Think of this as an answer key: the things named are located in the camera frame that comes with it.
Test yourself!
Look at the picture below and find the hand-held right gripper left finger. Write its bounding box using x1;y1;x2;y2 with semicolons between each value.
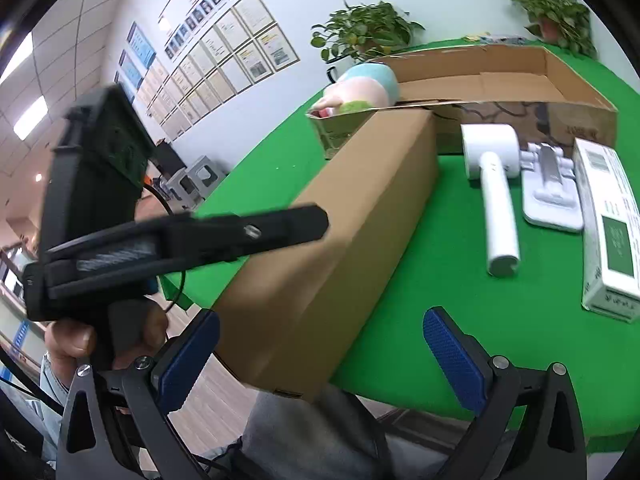
54;309;222;480

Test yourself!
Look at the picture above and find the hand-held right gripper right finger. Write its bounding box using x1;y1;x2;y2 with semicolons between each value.
421;306;590;480

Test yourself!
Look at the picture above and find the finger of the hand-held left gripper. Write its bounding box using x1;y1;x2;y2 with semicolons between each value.
154;203;330;279

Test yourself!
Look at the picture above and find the brown cardboard insert tray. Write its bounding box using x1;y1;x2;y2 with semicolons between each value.
212;108;441;403

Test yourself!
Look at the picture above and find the grey vacuum brush head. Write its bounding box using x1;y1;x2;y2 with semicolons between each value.
519;142;586;233

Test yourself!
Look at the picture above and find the brown cardboard box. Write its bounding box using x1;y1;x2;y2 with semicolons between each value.
306;44;618;161

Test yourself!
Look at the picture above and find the person's left hand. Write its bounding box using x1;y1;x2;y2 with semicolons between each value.
44;302;171;388

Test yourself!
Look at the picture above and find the grey plastic stool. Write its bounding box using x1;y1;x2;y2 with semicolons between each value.
165;170;202;211
189;155;227;197

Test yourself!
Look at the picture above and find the ceiling light panel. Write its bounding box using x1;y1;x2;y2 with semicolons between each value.
0;31;35;87
13;96;49;142

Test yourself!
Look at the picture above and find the person's grey trouser leg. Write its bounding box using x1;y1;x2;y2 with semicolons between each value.
200;385;521;480

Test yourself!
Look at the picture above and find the pink plush pig toy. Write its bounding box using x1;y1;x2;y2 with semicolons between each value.
309;63;401;118

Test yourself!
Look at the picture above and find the white and green carton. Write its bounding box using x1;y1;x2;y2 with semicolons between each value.
571;137;640;323

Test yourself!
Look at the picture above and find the large potted green plant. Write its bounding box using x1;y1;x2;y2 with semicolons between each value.
310;0;426;63

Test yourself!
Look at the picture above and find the small potted green plant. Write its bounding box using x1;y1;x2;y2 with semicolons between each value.
492;0;598;58

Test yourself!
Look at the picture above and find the blue wall poster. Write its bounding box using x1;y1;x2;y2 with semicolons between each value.
127;21;157;69
117;50;146;95

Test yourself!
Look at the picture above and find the wall of framed certificates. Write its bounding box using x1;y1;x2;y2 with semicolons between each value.
135;0;301;143

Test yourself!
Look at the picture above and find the white mug with black handle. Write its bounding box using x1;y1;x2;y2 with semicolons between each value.
327;57;357;83

